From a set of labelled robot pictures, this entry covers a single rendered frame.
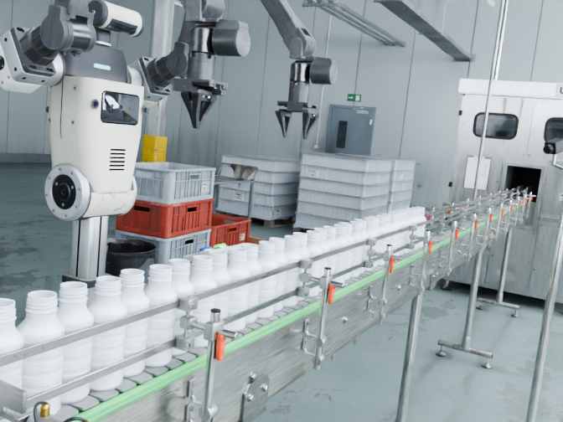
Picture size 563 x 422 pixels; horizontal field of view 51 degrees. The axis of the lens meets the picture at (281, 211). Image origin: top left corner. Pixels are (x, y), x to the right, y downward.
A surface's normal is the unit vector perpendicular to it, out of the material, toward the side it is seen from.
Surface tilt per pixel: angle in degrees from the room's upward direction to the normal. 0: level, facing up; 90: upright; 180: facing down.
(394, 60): 90
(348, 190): 90
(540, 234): 90
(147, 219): 90
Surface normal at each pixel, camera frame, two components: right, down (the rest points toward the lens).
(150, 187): -0.36, 0.08
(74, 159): -0.49, 0.25
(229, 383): 0.88, 0.15
